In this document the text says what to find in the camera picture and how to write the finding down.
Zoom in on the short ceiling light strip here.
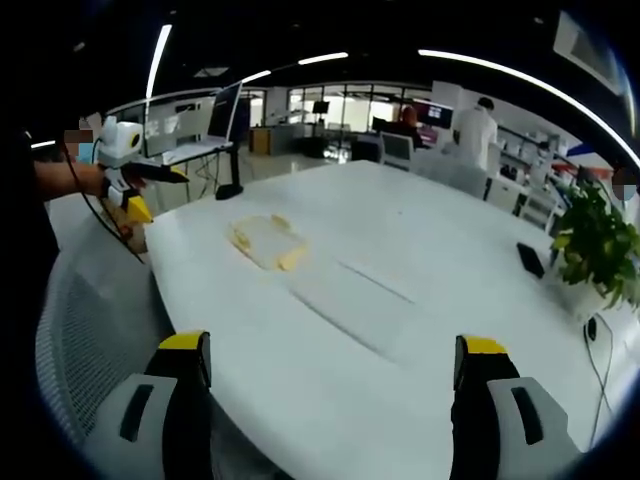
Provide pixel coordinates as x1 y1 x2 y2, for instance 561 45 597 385
297 50 350 67

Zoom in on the person's dark clothing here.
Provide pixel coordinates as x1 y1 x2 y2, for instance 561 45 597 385
0 127 62 361

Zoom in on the green potted plant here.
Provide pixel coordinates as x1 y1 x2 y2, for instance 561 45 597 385
549 178 640 321

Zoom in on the computer monitor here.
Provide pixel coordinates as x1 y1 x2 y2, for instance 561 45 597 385
416 102 455 127

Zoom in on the white side table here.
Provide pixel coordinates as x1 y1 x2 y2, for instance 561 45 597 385
160 139 235 169

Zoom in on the glass partition panel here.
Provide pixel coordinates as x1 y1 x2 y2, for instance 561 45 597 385
144 94 217 157

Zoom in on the white office chair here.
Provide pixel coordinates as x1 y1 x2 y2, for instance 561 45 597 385
378 131 415 167

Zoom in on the black phone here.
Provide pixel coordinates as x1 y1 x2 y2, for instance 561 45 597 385
515 241 547 280

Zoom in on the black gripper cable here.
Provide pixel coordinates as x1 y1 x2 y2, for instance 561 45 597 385
60 142 147 265

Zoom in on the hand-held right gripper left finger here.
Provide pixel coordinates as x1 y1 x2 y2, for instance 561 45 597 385
82 329 214 480

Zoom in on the thin grey cable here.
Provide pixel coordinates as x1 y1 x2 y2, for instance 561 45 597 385
583 312 617 451

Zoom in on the open laptop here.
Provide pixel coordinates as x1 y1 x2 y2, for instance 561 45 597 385
174 81 250 157

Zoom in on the white mesh chair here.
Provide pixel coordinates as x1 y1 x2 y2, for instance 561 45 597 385
34 219 177 454

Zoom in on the wooden cabinet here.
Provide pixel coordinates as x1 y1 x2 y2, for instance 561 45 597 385
249 126 274 156

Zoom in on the brown box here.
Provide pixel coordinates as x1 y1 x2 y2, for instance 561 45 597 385
98 198 150 253

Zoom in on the long ceiling light strip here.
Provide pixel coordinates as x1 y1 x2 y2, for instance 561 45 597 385
417 48 640 169

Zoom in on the black stand with base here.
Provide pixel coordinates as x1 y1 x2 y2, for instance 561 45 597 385
214 144 245 202

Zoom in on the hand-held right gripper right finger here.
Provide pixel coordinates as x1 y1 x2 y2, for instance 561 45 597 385
449 333 584 480

